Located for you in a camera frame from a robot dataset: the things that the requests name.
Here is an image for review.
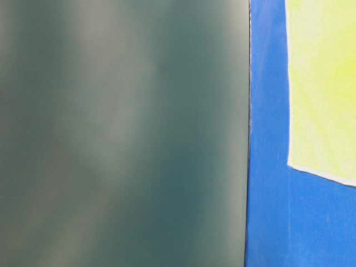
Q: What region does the yellow-green microfiber towel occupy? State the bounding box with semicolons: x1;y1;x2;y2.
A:
285;1;355;186

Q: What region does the blue table cloth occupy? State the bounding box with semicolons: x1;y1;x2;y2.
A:
245;1;355;266

